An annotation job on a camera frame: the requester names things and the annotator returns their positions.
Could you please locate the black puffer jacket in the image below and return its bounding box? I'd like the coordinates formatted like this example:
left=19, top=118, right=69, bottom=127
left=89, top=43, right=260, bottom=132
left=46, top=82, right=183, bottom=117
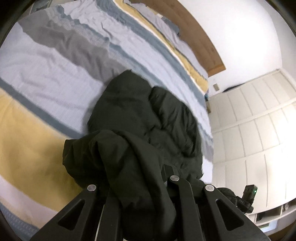
left=63, top=70, right=204, bottom=240

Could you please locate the white sliding wardrobe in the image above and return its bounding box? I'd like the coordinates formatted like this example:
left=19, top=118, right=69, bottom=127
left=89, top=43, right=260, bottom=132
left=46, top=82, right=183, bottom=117
left=209, top=70, right=295, bottom=232

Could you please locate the striped duvet cover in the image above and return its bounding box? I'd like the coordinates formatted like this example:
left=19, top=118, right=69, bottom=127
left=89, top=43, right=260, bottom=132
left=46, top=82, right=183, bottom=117
left=1, top=1, right=213, bottom=240

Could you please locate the wooden headboard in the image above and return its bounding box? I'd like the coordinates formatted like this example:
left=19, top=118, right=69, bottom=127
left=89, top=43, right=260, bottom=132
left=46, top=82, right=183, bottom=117
left=132, top=0, right=226, bottom=77

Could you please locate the grey pillow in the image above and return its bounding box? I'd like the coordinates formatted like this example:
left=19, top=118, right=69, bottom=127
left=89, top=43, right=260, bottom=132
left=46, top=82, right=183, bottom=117
left=123, top=1, right=208, bottom=80

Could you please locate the wall switch plate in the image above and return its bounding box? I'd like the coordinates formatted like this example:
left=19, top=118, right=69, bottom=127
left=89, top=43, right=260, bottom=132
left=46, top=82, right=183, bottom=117
left=213, top=84, right=220, bottom=91

